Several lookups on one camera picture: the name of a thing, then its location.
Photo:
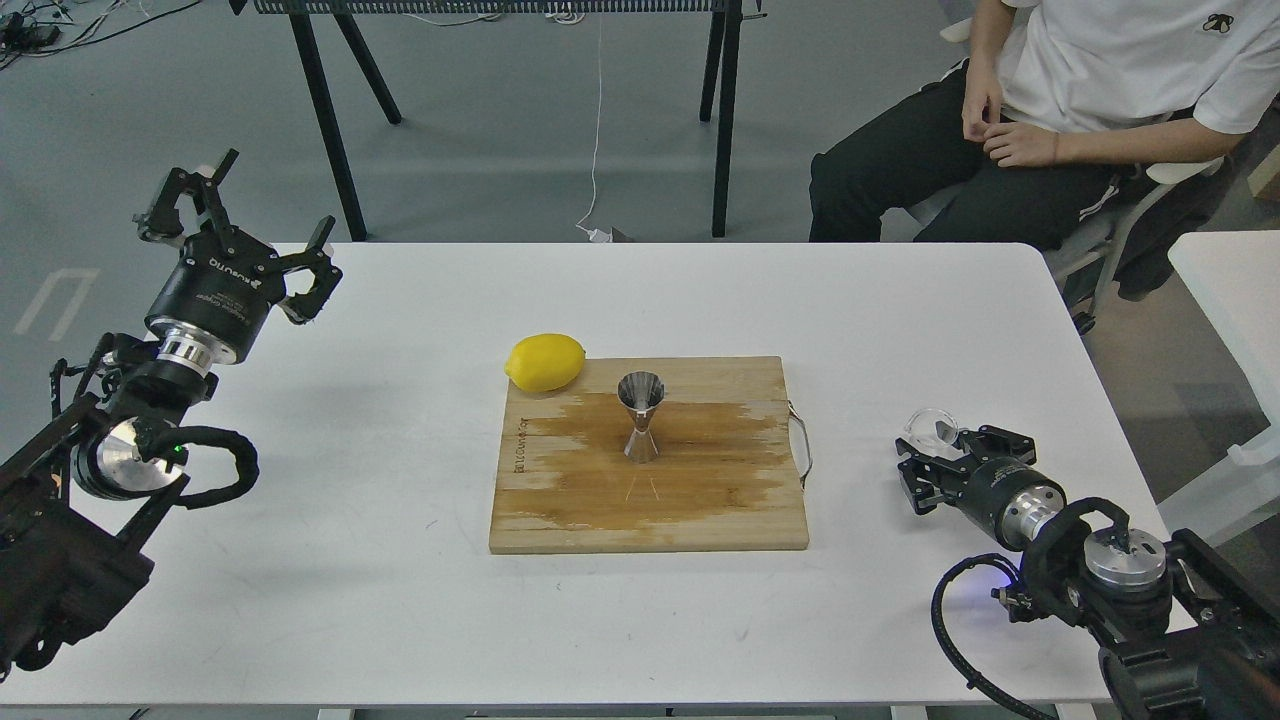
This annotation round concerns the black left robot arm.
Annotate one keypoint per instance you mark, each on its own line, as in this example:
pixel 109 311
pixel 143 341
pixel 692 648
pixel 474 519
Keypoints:
pixel 81 498

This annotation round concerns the grey office chair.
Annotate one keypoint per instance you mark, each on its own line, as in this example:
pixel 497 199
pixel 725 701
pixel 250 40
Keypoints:
pixel 1087 260

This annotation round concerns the seated person white shirt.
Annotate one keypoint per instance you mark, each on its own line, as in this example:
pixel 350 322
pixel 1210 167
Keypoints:
pixel 1125 83

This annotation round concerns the person's left hand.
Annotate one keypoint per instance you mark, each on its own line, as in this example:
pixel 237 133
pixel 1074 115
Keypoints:
pixel 1021 145

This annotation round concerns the person's right hand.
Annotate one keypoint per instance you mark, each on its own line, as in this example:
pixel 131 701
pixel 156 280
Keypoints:
pixel 983 99

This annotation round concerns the wooden cutting board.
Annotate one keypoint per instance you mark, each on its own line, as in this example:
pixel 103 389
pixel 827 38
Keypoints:
pixel 725 478

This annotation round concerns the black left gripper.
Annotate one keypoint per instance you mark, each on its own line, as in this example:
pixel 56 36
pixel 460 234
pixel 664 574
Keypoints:
pixel 222 294

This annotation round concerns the white side table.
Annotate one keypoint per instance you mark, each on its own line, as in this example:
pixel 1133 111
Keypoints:
pixel 1234 277

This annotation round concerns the steel double jigger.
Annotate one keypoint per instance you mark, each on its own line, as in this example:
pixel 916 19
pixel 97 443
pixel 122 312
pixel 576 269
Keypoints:
pixel 641 393

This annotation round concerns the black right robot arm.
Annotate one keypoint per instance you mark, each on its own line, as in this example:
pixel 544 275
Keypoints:
pixel 1182 635

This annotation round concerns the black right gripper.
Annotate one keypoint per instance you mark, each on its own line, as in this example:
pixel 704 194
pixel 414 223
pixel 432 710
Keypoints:
pixel 1005 497

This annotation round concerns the yellow lemon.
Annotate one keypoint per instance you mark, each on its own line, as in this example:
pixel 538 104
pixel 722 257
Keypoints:
pixel 545 362

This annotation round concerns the small clear glass cup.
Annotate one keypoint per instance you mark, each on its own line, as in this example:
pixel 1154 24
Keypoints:
pixel 932 431

